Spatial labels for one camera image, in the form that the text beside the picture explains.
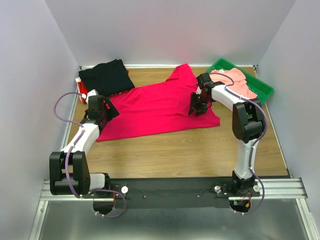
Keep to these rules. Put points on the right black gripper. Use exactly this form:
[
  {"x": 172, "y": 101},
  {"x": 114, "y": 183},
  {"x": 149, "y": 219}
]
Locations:
[{"x": 200, "y": 110}]

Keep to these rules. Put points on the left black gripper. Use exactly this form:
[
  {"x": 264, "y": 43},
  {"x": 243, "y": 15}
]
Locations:
[{"x": 112, "y": 112}]

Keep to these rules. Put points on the magenta t shirt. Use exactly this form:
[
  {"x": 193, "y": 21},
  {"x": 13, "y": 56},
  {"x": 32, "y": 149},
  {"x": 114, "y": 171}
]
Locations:
[{"x": 157, "y": 108}]

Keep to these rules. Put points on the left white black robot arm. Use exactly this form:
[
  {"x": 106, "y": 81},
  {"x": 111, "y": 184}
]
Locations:
[{"x": 68, "y": 168}]

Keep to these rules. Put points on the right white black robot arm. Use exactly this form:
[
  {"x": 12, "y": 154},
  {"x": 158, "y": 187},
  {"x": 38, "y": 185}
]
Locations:
[{"x": 249, "y": 124}]

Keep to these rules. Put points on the black folded t shirt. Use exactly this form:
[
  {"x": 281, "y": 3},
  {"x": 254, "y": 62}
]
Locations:
[{"x": 115, "y": 64}]

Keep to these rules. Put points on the salmon pink t shirt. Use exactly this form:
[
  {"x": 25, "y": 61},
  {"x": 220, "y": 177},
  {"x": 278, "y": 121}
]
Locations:
[{"x": 240, "y": 84}]

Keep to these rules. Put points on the green plastic bin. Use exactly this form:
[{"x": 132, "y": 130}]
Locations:
[{"x": 263, "y": 90}]

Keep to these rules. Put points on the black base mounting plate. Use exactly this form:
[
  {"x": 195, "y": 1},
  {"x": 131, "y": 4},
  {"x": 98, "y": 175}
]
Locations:
[{"x": 173, "y": 193}]

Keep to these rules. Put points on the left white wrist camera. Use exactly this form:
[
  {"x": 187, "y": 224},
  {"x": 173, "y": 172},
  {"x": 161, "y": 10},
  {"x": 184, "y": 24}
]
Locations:
[{"x": 85, "y": 96}]

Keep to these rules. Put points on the aluminium frame rail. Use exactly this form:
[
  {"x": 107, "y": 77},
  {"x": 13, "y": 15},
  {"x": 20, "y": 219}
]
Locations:
[{"x": 274, "y": 188}]

